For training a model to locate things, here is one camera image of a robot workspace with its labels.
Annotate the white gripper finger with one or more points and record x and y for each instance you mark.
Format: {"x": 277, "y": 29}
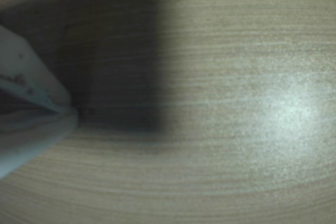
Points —
{"x": 29, "y": 69}
{"x": 39, "y": 140}

